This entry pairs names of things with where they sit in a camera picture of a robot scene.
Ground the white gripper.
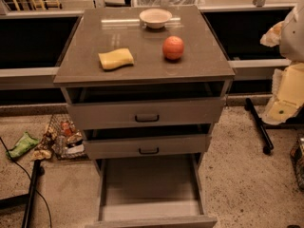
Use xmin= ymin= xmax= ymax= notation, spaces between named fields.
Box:
xmin=260 ymin=22 xmax=304 ymax=125

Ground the yellow sponge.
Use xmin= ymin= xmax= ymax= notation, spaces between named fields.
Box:
xmin=99 ymin=48 xmax=134 ymax=70

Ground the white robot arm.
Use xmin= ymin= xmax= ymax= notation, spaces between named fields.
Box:
xmin=260 ymin=1 xmax=304 ymax=125

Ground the grey drawer cabinet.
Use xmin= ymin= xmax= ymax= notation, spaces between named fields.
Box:
xmin=52 ymin=5 xmax=236 ymax=228

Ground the bottom grey drawer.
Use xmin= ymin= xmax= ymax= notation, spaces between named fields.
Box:
xmin=85 ymin=154 xmax=217 ymax=228

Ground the top grey drawer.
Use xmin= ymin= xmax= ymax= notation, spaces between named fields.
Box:
xmin=67 ymin=98 xmax=224 ymax=130

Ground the orange ball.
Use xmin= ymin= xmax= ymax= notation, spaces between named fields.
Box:
xmin=162 ymin=36 xmax=184 ymax=60

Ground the clear plastic bin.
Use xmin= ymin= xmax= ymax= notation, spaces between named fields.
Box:
xmin=131 ymin=0 xmax=205 ymax=8

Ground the white bowl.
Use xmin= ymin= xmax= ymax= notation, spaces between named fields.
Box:
xmin=140 ymin=9 xmax=172 ymax=29

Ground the green snack bag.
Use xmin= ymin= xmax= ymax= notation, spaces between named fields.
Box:
xmin=7 ymin=132 xmax=39 ymax=160

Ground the black floor stand leg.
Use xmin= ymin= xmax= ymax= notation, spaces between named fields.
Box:
xmin=0 ymin=160 xmax=44 ymax=228

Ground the wire basket with snacks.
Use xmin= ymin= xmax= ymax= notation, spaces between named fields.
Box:
xmin=32 ymin=114 xmax=86 ymax=161

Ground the black cable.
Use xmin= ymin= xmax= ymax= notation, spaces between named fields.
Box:
xmin=0 ymin=136 xmax=53 ymax=228

